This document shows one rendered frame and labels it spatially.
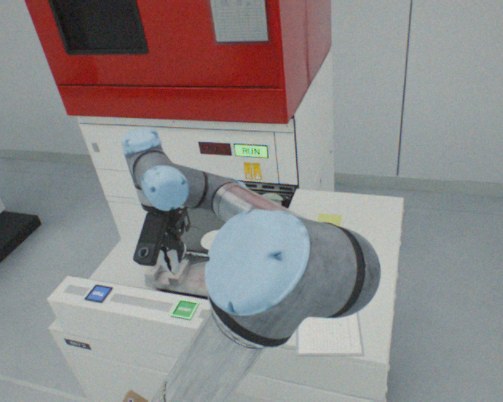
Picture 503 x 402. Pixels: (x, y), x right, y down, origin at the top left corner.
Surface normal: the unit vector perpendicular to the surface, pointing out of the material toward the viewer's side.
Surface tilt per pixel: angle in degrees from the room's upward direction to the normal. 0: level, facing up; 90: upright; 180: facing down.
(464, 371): 0
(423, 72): 90
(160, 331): 90
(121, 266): 0
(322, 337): 0
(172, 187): 90
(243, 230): 48
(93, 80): 90
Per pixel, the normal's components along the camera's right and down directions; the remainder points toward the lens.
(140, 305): -0.11, -0.81
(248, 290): -0.72, -0.29
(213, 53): -0.31, 0.58
